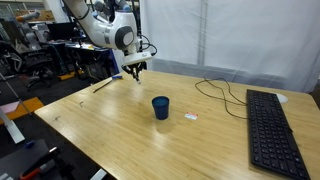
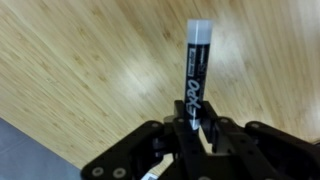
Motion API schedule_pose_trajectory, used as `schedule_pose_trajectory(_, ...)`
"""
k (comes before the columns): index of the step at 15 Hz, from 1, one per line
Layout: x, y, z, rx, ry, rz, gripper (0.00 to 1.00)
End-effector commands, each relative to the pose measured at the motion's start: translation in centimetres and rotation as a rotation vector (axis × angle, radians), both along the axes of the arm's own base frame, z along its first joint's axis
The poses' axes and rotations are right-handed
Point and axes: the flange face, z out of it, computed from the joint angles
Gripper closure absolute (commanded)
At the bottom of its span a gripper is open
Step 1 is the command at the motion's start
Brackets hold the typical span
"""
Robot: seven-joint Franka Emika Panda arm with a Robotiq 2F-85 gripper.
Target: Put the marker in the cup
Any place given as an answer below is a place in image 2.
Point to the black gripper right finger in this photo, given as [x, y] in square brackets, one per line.
[266, 153]

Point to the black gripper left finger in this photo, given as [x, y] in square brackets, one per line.
[150, 153]

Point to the black Expo marker white cap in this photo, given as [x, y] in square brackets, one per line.
[196, 66]

